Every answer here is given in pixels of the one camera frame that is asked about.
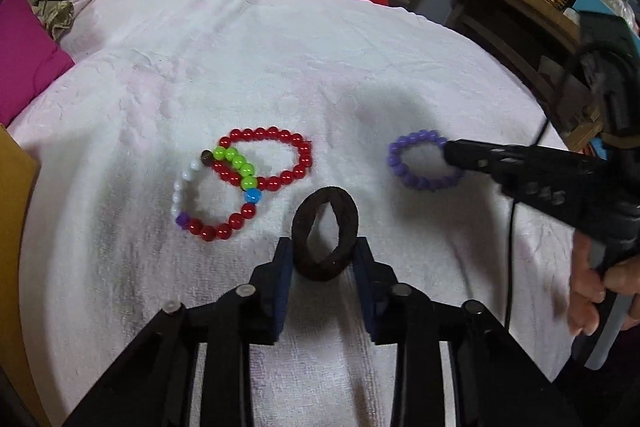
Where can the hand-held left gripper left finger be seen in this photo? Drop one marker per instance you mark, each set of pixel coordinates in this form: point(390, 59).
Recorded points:
point(284, 279)

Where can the wooden shelf unit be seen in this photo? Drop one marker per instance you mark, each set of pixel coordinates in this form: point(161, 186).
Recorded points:
point(520, 32)

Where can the white towel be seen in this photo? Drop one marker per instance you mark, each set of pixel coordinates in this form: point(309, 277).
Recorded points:
point(150, 107)

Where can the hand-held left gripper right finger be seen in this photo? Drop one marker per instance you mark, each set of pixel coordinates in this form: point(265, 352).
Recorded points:
point(362, 289)

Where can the magenta cushion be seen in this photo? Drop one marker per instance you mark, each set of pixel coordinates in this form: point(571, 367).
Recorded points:
point(25, 57)

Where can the person's right hand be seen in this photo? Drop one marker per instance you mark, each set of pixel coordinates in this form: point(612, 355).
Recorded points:
point(584, 279)

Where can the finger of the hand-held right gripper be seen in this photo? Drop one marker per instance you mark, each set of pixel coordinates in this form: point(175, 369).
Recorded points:
point(530, 172)

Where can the orange cardboard box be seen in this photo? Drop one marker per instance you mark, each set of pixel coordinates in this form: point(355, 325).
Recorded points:
point(12, 207)

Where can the patterned crumpled cloth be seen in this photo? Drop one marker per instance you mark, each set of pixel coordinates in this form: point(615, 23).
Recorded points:
point(55, 17)

